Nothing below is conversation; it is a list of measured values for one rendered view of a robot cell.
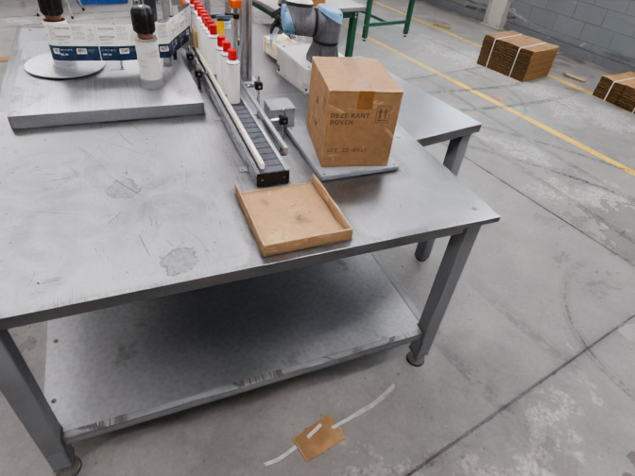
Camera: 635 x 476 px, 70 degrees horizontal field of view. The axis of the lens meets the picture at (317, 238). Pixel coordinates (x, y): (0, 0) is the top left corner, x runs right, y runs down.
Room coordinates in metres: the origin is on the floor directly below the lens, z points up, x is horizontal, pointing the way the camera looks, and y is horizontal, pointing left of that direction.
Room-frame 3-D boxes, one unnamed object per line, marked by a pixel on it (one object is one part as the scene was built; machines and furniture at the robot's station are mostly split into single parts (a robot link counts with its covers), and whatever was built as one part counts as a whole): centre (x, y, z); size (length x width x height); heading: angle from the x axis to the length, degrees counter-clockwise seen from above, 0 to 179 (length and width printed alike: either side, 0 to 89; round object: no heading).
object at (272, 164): (1.96, 0.53, 0.86); 1.65 x 0.08 x 0.04; 26
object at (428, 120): (1.98, -0.03, 0.81); 0.90 x 0.90 x 0.04; 37
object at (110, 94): (1.87, 0.99, 0.86); 0.80 x 0.67 x 0.05; 26
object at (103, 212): (1.80, 0.56, 0.82); 2.10 x 1.50 x 0.02; 26
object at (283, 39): (2.43, 0.31, 0.88); 0.16 x 0.12 x 0.07; 37
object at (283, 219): (1.07, 0.09, 0.85); 0.30 x 0.26 x 0.04; 26
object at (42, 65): (1.84, 1.15, 0.89); 0.31 x 0.31 x 0.01
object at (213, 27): (1.96, 0.54, 0.98); 0.05 x 0.05 x 0.20
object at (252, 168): (1.96, 0.53, 0.85); 1.65 x 0.11 x 0.05; 26
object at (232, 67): (1.69, 0.40, 0.98); 0.05 x 0.05 x 0.20
